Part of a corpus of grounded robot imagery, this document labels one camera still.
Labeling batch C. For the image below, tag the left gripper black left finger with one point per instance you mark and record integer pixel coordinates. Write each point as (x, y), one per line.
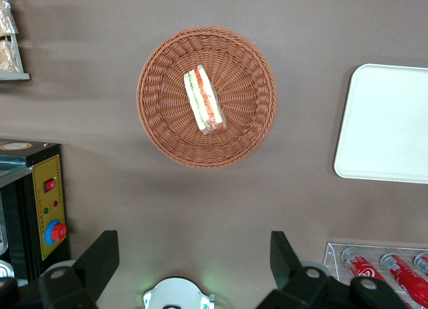
(100, 255)

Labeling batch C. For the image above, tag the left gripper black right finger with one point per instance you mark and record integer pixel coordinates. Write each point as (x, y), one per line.
(284, 259)

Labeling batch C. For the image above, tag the sandwich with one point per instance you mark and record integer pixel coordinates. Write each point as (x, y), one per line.
(204, 98)

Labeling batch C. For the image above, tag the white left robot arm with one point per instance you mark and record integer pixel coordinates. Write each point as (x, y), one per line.
(177, 290)

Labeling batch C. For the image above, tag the round brown wicker basket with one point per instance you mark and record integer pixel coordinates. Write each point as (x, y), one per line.
(167, 121)

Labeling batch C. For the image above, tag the cream plastic tray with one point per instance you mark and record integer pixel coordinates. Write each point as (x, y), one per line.
(384, 121)

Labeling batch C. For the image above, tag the tray of wrapped snacks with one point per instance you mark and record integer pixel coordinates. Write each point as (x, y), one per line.
(20, 75)

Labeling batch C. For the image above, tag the clear acrylic bottle rack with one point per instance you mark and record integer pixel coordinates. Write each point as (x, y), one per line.
(332, 259)

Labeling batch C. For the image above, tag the red blue emergency stop knob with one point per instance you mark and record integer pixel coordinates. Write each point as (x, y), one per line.
(57, 232)

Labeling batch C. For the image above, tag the red cola bottle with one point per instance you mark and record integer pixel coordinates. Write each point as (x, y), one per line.
(404, 276)
(423, 263)
(362, 268)

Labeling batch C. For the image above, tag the black food warmer machine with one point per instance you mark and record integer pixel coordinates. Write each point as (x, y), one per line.
(30, 195)

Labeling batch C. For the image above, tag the clear bag of crackers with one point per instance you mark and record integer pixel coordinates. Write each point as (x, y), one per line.
(7, 56)
(6, 19)

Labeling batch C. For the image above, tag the red rocker switch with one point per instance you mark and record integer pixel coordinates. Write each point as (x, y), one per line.
(49, 185)

